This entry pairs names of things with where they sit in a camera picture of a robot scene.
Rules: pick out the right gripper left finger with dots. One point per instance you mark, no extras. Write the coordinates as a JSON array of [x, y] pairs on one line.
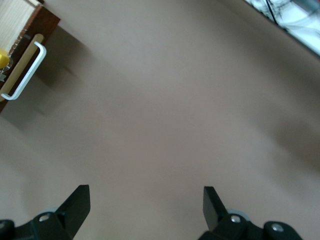
[[70, 215]]

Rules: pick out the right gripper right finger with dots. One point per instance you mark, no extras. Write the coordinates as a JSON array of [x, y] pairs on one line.
[[220, 225]]

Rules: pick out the yellow wooden block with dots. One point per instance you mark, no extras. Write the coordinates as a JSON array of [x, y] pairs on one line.
[[3, 58]]

